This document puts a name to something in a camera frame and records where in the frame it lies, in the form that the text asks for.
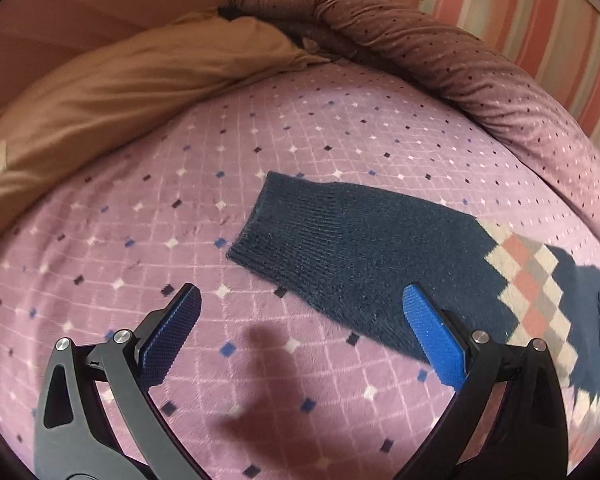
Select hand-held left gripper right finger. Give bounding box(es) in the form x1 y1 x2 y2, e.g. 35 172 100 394
402 283 569 480

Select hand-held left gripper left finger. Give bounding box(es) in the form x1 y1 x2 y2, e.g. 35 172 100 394
34 283 203 480

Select navy knitted argyle sweater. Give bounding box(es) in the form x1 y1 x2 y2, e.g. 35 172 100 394
227 171 600 428

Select purple checked bed sheet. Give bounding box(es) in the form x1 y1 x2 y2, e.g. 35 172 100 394
0 62 600 480

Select tan duvet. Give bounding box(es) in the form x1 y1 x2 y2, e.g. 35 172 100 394
0 7 331 261

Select mauve dotted rolled blanket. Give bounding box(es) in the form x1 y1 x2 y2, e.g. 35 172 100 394
227 0 600 241

